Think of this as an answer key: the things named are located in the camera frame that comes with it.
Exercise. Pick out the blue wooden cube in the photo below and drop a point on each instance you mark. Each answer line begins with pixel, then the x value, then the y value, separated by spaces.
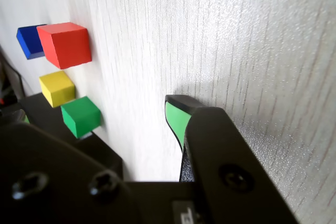
pixel 29 40

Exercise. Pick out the red wooden cube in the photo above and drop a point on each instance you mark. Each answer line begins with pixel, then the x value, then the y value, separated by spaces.
pixel 68 45

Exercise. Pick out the green wooden cube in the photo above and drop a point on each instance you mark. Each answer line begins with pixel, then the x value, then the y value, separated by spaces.
pixel 81 116

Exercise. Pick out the yellow wooden cube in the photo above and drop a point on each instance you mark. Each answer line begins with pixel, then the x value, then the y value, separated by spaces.
pixel 57 87

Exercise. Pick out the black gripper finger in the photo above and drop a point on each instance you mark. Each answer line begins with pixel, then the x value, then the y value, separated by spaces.
pixel 218 142
pixel 52 176

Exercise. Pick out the black box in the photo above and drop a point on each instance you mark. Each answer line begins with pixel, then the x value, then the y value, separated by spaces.
pixel 102 150

